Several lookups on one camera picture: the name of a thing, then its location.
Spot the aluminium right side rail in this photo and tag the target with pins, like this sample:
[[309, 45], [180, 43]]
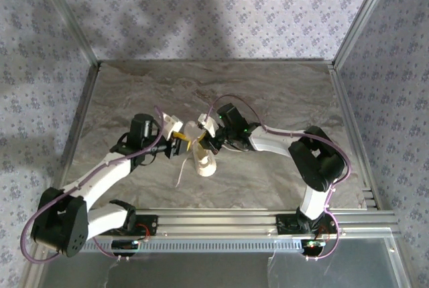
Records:
[[345, 100]]

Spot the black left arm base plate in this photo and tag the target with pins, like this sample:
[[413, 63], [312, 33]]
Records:
[[151, 224]]

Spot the aluminium base frame rail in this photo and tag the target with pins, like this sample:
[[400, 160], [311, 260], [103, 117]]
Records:
[[218, 222]]

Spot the aluminium corner post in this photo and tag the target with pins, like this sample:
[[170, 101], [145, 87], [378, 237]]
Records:
[[69, 16], [365, 16]]

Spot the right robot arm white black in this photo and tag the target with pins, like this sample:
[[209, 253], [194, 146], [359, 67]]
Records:
[[268, 140]]

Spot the circuit board green light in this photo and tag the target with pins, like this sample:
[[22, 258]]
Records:
[[125, 246], [313, 246]]

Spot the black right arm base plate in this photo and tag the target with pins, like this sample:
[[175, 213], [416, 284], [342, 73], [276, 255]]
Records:
[[285, 224]]

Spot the aluminium rear frame rail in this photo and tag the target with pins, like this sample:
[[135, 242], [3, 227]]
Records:
[[201, 61]]

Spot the aluminium left corner post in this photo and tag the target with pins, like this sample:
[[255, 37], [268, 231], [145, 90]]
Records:
[[69, 16]]

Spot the aluminium left side rail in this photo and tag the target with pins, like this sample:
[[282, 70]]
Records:
[[85, 100]]

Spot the grey metal sheet panel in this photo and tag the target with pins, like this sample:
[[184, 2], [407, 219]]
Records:
[[201, 271]]

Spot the left circuit board green light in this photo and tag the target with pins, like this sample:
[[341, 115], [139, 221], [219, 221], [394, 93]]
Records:
[[125, 246]]

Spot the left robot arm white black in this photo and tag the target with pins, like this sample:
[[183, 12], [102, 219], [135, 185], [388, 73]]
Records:
[[100, 177]]

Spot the white sneaker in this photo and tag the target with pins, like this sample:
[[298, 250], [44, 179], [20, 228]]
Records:
[[206, 167]]

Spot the right circuit board green light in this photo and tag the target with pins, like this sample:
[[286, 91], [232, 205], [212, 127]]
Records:
[[313, 246]]

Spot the aluminium right corner post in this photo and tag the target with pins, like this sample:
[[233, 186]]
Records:
[[365, 16]]

